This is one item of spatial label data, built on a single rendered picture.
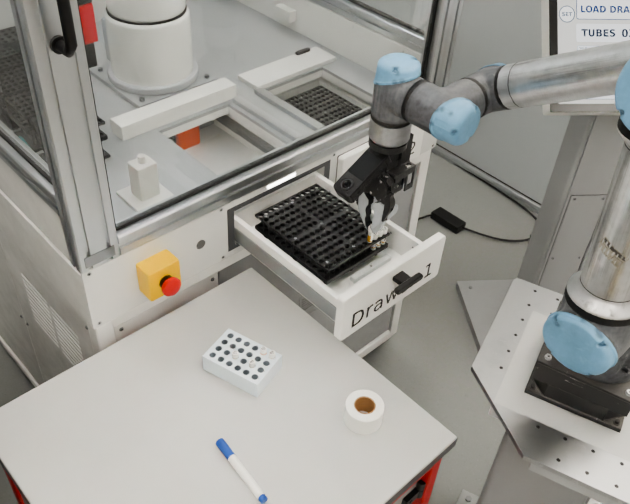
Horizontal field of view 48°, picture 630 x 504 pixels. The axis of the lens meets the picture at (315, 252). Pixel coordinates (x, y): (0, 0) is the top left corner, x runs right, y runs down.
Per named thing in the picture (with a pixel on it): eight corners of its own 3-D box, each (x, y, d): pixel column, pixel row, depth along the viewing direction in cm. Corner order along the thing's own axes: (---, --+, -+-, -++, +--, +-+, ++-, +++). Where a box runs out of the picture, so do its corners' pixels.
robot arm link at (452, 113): (499, 92, 117) (446, 67, 122) (458, 113, 110) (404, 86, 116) (488, 133, 122) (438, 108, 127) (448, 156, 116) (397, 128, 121)
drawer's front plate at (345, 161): (419, 155, 184) (426, 118, 177) (339, 198, 168) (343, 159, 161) (414, 152, 185) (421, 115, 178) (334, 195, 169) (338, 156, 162)
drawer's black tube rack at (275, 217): (386, 256, 151) (389, 232, 147) (326, 293, 142) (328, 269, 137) (314, 206, 163) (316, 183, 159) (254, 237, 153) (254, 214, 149)
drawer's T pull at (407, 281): (423, 279, 137) (424, 273, 136) (397, 296, 133) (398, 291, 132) (409, 269, 139) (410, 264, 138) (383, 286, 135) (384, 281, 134)
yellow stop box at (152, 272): (184, 288, 140) (181, 261, 136) (153, 305, 136) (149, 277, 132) (169, 274, 143) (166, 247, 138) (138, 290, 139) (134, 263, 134)
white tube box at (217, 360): (281, 367, 137) (282, 355, 134) (257, 398, 131) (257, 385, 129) (228, 341, 141) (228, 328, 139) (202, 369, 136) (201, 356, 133)
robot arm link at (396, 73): (405, 77, 115) (366, 58, 119) (396, 135, 122) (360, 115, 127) (435, 63, 119) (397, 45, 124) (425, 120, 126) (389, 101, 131)
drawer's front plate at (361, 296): (437, 274, 150) (446, 235, 143) (339, 342, 135) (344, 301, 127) (431, 270, 151) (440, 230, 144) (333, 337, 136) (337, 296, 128)
